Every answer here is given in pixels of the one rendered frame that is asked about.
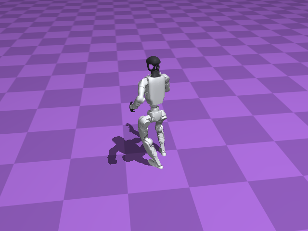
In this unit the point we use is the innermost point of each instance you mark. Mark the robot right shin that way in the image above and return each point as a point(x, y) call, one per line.
point(161, 139)

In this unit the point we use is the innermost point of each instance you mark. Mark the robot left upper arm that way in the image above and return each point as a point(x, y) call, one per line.
point(141, 90)

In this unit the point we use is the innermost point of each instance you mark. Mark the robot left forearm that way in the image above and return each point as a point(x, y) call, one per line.
point(135, 105)

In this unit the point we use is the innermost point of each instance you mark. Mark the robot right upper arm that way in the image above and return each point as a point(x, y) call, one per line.
point(167, 84)

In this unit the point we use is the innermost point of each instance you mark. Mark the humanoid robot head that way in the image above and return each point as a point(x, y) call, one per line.
point(153, 60)

